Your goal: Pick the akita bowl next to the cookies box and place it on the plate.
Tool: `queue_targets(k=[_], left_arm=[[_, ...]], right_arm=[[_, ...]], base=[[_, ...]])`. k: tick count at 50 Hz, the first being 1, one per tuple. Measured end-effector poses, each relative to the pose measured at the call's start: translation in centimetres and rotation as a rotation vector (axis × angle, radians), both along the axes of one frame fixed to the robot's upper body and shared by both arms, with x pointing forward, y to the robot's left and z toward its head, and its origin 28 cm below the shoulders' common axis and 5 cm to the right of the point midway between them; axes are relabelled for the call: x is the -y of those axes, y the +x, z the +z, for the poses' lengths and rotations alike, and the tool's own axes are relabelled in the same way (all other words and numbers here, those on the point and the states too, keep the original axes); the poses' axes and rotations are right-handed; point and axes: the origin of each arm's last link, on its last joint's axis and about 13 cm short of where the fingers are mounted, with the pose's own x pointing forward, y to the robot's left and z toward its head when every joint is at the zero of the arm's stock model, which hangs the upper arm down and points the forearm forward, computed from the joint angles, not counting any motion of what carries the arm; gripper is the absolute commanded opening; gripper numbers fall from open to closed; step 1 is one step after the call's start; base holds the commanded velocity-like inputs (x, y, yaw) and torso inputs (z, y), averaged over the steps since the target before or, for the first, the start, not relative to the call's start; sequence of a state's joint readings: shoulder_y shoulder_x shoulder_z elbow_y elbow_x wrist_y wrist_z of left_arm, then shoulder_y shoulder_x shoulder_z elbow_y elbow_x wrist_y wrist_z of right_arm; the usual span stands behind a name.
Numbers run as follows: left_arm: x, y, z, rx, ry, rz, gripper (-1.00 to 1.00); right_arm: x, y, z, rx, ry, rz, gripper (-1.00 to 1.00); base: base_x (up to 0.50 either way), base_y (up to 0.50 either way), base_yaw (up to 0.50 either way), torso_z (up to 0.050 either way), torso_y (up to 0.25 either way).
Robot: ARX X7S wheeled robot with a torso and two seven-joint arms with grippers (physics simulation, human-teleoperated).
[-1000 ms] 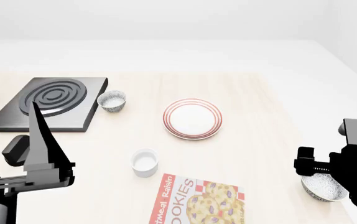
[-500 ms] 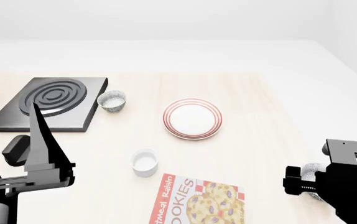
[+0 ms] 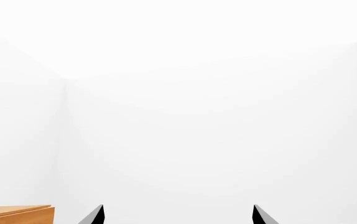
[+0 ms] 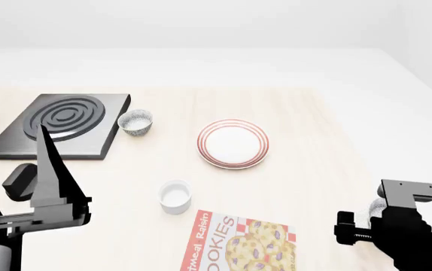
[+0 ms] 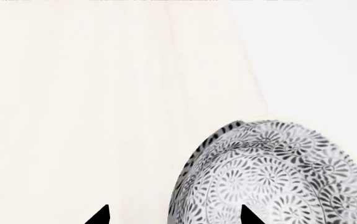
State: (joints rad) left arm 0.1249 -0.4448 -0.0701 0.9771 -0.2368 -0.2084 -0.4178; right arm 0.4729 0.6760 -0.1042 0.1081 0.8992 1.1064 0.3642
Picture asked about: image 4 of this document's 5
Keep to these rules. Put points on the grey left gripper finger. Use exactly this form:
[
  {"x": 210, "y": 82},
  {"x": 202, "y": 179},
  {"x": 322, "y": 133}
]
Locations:
[{"x": 46, "y": 180}]

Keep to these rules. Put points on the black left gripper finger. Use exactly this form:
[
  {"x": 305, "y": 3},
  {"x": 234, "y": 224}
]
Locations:
[{"x": 65, "y": 183}]

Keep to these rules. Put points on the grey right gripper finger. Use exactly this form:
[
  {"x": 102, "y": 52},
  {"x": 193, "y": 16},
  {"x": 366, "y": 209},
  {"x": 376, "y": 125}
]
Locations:
[{"x": 402, "y": 193}]

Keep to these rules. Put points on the speckled grey bowl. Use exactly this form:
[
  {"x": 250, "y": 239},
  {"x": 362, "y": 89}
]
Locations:
[
  {"x": 135, "y": 122},
  {"x": 376, "y": 210}
]

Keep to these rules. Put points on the oatmeal raisin cookies box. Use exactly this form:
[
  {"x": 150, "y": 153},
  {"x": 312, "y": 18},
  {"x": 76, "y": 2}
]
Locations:
[{"x": 238, "y": 242}]

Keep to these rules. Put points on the white plate with red rings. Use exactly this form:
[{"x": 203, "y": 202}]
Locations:
[{"x": 232, "y": 143}]

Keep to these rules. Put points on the black rounded stove knob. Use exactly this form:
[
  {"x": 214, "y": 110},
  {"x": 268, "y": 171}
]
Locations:
[{"x": 19, "y": 182}]

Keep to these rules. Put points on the black flat stove burner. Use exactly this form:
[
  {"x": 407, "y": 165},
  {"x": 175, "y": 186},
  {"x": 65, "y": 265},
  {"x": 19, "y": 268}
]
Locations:
[{"x": 84, "y": 135}]

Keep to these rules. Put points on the white ramekin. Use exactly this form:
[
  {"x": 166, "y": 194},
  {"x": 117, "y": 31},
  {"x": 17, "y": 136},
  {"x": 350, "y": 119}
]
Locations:
[{"x": 175, "y": 196}]

